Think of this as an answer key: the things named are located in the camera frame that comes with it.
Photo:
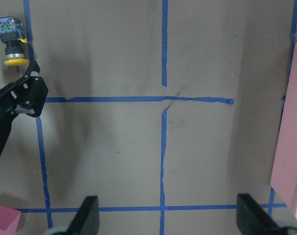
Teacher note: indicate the yellow push button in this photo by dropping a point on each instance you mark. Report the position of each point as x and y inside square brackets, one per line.
[11, 34]

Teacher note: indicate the pink plastic bin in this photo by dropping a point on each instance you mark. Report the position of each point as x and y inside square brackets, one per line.
[284, 173]

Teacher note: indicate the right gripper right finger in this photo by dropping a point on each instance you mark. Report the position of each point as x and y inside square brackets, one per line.
[251, 219]

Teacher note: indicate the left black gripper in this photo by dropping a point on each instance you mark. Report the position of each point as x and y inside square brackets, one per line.
[26, 95]

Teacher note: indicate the pink cube centre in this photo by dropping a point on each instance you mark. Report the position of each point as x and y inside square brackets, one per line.
[9, 219]

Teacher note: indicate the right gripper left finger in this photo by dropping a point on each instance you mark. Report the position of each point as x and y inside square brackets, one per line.
[85, 222]

